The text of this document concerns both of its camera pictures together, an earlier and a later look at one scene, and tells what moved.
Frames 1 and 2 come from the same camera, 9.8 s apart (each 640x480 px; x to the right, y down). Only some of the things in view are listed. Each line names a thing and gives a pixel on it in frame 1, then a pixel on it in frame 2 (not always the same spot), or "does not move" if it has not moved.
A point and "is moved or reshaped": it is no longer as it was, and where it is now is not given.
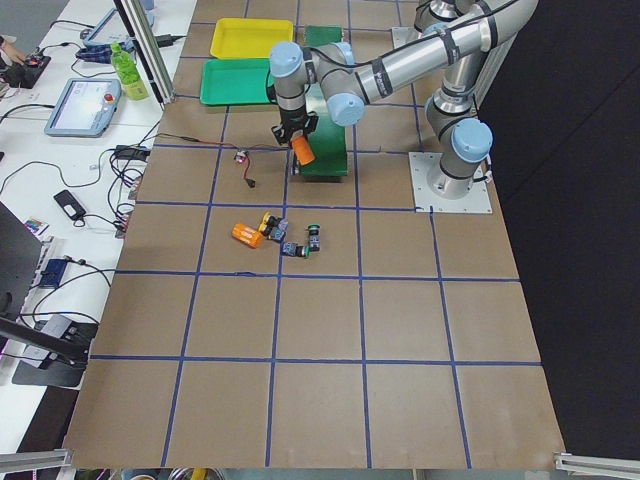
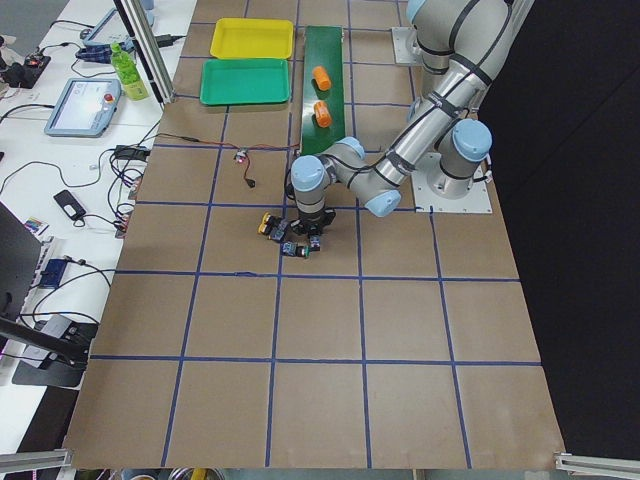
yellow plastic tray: (249, 38) does not move
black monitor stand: (20, 253) does not move
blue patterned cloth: (100, 53) does not move
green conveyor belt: (328, 140) does not move
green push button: (314, 237) does not move
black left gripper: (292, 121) to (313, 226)
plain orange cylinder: (303, 150) is moved or reshaped
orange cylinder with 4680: (247, 235) to (323, 115)
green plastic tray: (236, 82) does not move
